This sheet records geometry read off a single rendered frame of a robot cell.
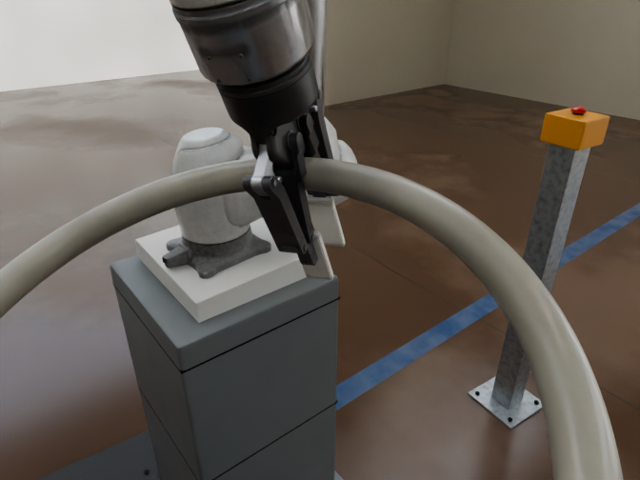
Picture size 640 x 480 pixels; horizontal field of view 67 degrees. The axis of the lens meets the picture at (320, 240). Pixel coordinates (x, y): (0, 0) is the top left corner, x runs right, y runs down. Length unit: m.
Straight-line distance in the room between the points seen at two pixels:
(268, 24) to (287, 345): 0.87
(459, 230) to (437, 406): 1.64
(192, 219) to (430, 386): 1.30
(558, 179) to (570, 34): 5.51
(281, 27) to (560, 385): 0.27
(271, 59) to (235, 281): 0.73
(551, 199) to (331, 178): 1.20
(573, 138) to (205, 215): 0.98
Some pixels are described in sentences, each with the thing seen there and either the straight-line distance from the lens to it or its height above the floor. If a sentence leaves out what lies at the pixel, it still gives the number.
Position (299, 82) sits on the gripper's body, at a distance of 0.37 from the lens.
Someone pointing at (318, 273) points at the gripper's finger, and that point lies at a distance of 0.51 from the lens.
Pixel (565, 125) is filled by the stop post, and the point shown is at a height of 1.06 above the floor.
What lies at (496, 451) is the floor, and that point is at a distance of 1.88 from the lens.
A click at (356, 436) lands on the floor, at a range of 1.83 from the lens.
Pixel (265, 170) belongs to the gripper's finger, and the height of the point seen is 1.27.
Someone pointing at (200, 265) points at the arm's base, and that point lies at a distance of 1.06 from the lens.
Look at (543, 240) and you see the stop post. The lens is 1.62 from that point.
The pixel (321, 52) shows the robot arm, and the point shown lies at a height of 1.29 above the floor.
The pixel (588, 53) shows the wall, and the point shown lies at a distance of 6.91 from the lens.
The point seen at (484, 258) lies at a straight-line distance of 0.34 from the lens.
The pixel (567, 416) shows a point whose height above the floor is 1.21.
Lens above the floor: 1.40
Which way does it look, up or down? 28 degrees down
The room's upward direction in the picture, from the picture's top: straight up
